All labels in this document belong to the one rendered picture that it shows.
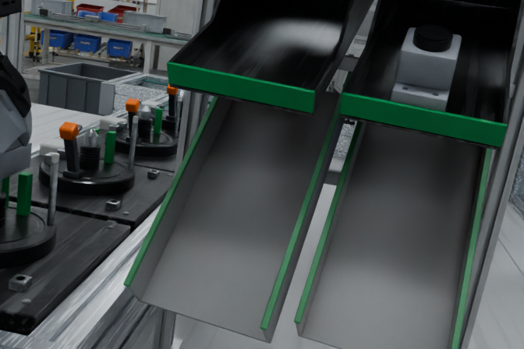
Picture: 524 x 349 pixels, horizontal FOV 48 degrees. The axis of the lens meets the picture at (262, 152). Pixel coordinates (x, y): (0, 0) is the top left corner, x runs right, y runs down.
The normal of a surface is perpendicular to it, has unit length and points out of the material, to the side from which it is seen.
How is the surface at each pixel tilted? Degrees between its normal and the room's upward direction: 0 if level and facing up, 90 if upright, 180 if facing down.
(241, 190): 45
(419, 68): 115
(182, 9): 90
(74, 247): 0
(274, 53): 25
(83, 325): 0
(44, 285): 0
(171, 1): 90
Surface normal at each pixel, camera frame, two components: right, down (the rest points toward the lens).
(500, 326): 0.15, -0.96
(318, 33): 0.01, -0.79
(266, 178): -0.11, -0.55
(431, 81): -0.34, 0.58
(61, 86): -0.14, 0.22
